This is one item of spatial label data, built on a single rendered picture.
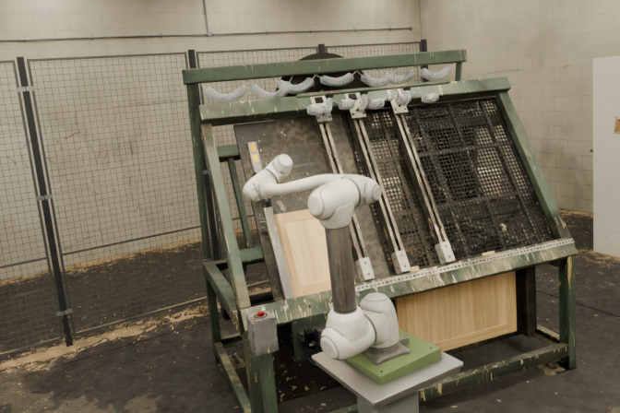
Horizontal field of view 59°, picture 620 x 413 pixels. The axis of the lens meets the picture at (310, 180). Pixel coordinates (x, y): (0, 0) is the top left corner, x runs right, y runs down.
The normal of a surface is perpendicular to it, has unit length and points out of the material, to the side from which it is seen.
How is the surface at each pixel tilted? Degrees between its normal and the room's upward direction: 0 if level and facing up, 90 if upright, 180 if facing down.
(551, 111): 90
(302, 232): 59
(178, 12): 90
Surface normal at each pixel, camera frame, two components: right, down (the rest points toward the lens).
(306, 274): 0.25, -0.40
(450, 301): 0.34, 0.12
